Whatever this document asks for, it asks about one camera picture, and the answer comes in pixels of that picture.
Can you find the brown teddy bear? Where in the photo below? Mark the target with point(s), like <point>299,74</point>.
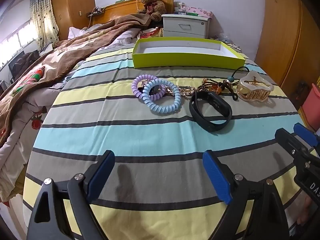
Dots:
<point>150,2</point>

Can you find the black smart wristband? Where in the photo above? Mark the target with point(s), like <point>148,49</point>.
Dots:
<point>200,120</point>

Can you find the brown printed blanket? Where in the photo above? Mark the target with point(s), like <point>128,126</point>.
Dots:
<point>75,47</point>

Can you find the large wooden wardrobe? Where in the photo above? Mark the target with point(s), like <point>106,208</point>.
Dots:
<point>280,30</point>

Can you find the pink plastic bin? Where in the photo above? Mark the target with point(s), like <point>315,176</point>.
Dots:
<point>312,105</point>

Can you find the wooden headboard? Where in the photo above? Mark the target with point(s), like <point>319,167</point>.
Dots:
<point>120,10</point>

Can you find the dotted curtain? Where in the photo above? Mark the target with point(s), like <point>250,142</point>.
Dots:
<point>45,22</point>

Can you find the striped cloth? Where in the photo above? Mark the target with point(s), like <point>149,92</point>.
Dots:
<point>125,140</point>

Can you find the grey nightstand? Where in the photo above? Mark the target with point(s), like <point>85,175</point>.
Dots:
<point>185,25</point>

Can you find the green cardboard box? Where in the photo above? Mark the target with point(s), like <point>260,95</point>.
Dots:
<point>175,60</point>

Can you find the power strip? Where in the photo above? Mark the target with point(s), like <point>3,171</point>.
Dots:
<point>96,11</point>

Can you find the small bottles on nightstand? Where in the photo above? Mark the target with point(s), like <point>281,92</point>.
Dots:
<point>180,7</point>

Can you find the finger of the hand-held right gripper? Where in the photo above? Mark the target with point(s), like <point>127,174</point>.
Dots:
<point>305,133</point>
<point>285,136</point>

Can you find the tall wooden cabinet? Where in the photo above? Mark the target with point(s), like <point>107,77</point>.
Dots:
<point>75,5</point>

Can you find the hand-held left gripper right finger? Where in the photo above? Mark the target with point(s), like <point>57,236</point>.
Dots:
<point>217,177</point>

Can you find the beige hair claw clip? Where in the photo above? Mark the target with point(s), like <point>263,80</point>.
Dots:
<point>252,93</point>

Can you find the pink floral box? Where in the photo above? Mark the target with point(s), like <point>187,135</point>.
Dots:
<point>202,12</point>

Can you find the gold rhinestone hair clip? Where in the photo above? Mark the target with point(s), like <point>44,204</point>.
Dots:
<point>185,91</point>

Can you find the small pink hair clip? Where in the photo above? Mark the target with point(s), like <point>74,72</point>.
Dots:
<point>143,83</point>

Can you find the colourful pillow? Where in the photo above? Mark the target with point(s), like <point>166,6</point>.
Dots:
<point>152,32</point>

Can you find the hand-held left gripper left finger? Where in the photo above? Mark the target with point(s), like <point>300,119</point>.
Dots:
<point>100,177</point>

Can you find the grey hair clip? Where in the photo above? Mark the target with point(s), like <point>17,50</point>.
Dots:
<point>156,88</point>

